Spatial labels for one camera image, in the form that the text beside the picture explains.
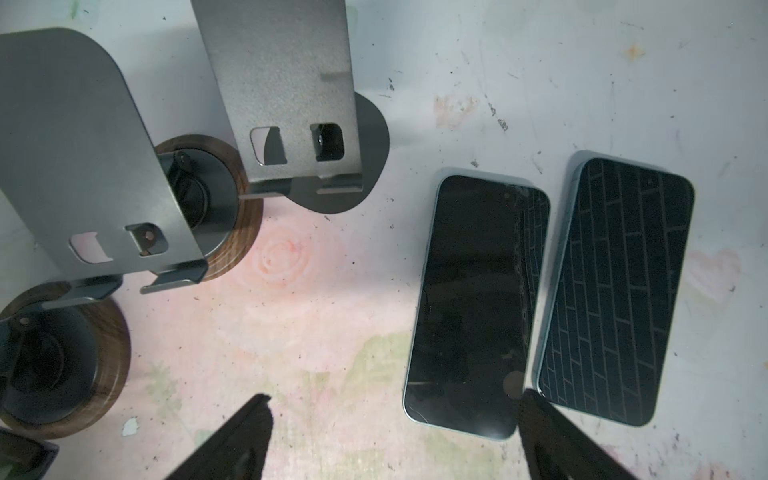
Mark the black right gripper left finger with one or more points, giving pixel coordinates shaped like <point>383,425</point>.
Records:
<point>237,450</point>

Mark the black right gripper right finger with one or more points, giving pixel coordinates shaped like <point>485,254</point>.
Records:
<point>556,449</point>

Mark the phone with reflective screen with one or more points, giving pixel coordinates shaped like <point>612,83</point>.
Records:
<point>476,308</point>

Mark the grey stand far right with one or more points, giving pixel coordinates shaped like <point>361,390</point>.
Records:
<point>284,72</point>

